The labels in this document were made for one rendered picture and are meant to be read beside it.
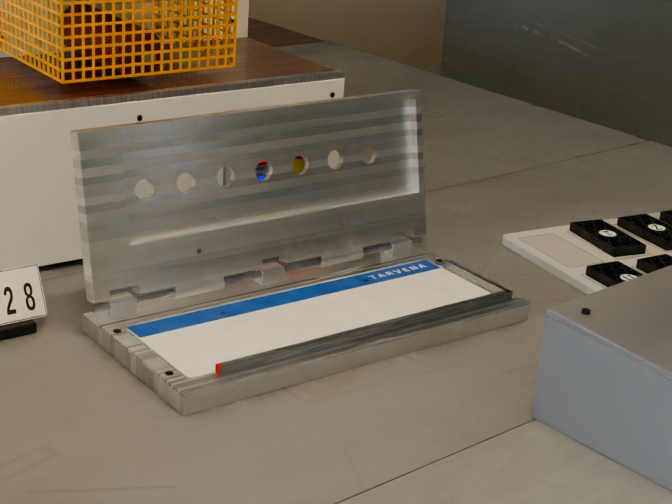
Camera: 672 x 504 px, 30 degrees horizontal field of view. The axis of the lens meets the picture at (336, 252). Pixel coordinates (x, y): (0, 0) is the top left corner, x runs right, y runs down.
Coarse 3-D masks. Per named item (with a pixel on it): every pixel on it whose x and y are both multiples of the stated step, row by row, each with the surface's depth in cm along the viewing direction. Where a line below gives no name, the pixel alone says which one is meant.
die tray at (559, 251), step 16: (512, 240) 161; (528, 240) 161; (544, 240) 161; (560, 240) 162; (576, 240) 162; (640, 240) 164; (528, 256) 157; (544, 256) 156; (560, 256) 156; (576, 256) 157; (592, 256) 157; (608, 256) 157; (624, 256) 158; (640, 256) 158; (560, 272) 152; (576, 272) 152; (640, 272) 153; (592, 288) 147
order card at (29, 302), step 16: (0, 272) 127; (16, 272) 128; (32, 272) 129; (0, 288) 127; (16, 288) 128; (32, 288) 129; (0, 304) 127; (16, 304) 128; (32, 304) 129; (0, 320) 127; (16, 320) 128
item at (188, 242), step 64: (128, 128) 126; (192, 128) 131; (256, 128) 136; (320, 128) 141; (384, 128) 147; (128, 192) 128; (192, 192) 133; (256, 192) 137; (320, 192) 143; (384, 192) 148; (128, 256) 128; (192, 256) 132; (256, 256) 137; (320, 256) 143
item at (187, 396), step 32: (384, 256) 150; (416, 256) 150; (224, 288) 138; (256, 288) 138; (288, 288) 138; (96, 320) 128; (128, 320) 128; (448, 320) 133; (480, 320) 135; (512, 320) 138; (128, 352) 122; (320, 352) 124; (352, 352) 125; (384, 352) 128; (160, 384) 117; (192, 384) 116; (224, 384) 116; (256, 384) 119; (288, 384) 121
